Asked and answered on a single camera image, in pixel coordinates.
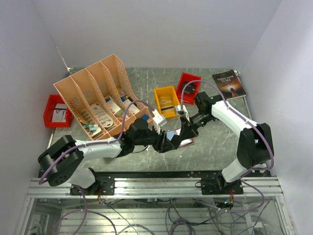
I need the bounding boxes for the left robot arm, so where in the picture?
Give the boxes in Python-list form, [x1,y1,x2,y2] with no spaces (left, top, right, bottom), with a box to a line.
[38,118,182,194]

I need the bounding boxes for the black credit card stack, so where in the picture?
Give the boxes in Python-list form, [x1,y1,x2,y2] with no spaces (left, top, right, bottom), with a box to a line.
[181,82,197,94]

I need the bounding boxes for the blue capped tube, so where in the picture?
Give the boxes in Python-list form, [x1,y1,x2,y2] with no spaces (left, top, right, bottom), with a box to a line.
[141,115,149,120]

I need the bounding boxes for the red card holder wallet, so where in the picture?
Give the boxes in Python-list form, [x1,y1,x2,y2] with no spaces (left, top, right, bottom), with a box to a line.
[167,128,194,148]

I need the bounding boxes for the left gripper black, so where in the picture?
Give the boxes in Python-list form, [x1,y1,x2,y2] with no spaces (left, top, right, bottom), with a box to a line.
[134,124,175,153]

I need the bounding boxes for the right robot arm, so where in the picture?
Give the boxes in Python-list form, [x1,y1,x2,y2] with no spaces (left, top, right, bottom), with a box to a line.
[172,92,274,194]

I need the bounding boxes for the white cards in left bin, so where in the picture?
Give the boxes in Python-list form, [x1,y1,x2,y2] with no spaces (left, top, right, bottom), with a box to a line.
[51,103,67,122]

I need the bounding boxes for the yellow plastic bin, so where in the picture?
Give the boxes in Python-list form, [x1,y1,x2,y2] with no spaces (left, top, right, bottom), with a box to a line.
[154,86,179,118]

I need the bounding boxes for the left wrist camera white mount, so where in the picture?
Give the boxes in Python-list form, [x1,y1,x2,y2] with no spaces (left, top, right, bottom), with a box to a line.
[152,109,167,134]

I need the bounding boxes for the red bin at left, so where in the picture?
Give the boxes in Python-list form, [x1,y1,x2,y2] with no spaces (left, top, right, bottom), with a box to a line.
[43,94,73,128]

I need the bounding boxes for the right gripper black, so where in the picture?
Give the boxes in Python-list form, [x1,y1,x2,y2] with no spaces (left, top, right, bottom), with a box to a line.
[178,111,215,141]

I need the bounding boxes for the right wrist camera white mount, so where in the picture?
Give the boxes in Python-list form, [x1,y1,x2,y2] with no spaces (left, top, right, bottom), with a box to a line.
[174,105,190,121]

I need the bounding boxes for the dark paperback book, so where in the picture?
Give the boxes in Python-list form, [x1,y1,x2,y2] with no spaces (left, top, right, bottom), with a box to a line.
[212,70,246,100]

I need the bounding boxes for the pink file organizer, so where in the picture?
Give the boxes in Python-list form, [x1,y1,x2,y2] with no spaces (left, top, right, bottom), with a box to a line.
[54,54,152,140]

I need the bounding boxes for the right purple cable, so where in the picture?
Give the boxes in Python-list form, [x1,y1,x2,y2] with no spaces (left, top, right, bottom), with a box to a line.
[180,80,274,213]

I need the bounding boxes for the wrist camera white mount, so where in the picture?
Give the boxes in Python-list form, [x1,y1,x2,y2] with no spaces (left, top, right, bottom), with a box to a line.
[152,109,167,134]
[174,105,190,121]

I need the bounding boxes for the aluminium mounting rail frame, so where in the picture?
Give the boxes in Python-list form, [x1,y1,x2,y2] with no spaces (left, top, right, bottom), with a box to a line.
[15,171,295,235]

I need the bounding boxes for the red bin with cards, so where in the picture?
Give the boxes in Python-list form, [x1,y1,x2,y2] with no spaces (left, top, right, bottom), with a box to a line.
[176,72,201,105]

